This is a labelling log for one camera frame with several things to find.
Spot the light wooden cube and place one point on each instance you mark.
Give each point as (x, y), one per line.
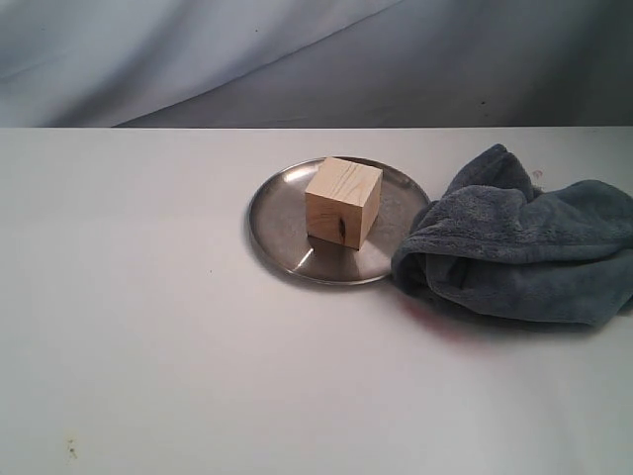
(342, 201)

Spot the grey-blue fleece towel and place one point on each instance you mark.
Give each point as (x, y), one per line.
(496, 245)

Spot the round stainless steel plate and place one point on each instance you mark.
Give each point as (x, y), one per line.
(276, 221)

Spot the white backdrop sheet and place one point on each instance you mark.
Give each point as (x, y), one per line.
(315, 64)

